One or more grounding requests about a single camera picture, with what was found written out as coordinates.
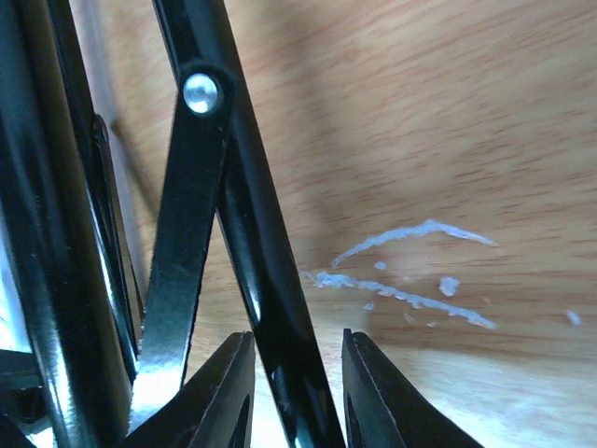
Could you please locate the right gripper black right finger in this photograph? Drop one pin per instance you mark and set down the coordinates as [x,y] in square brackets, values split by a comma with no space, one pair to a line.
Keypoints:
[383,408]

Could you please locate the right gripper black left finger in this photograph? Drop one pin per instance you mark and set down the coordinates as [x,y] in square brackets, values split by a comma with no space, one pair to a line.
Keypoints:
[213,409]

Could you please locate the black music stand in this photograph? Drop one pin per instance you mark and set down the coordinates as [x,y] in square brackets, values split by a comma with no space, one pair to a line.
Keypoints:
[222,262]

